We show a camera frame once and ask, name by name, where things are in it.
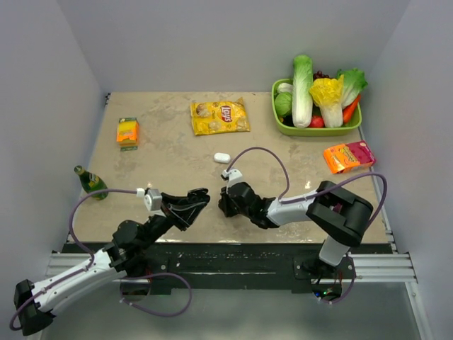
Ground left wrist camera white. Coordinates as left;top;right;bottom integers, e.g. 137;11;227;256
136;188;162;212

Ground long napa cabbage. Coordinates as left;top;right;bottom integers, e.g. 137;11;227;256
292;55;313;128

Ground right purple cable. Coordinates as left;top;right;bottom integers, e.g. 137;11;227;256
226;147;388;227

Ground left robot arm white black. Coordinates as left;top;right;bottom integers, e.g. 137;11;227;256
9;188;210;336

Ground orange pink snack box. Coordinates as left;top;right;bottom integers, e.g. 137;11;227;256
323;140;376;174

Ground yellow Lays chips bag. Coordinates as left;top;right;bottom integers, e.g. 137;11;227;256
190;97;251;136

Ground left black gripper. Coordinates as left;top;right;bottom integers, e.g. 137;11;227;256
139;192;207;249

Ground white cauliflower piece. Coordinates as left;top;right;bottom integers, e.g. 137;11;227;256
276;82;292;94

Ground green lettuce leaf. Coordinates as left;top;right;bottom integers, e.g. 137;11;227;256
336;68;368;108

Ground green glass bottle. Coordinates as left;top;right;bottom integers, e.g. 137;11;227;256
74;165;108;193

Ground green plastic basket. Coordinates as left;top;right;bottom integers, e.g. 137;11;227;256
271;79;362;137

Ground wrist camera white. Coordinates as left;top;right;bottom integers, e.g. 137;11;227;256
221;169;244;187
136;188;162;212

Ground dark red grapes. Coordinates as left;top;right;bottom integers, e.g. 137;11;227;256
313;71;330;81

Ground purple cable loop below base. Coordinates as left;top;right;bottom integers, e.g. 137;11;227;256
119;271;194;317

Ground red tomato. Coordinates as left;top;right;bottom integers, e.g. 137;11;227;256
309;115;325;128

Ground orange carrot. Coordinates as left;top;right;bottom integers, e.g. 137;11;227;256
343;94;361;125

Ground white earbud charging case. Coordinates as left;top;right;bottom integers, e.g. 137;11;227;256
213;152;231;164

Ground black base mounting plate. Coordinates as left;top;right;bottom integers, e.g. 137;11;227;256
63;242;394;295

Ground purple onion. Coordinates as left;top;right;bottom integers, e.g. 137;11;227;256
333;203;343;213

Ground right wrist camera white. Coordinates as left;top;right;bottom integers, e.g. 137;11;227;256
221;169;244;187

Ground round green cabbage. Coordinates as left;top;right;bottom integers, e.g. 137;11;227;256
274;92;292;118

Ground orange yellow sponge pack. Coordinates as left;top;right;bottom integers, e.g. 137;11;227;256
116;118;139;152

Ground yellow leaf cabbage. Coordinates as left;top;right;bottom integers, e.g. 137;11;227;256
309;75;344;128

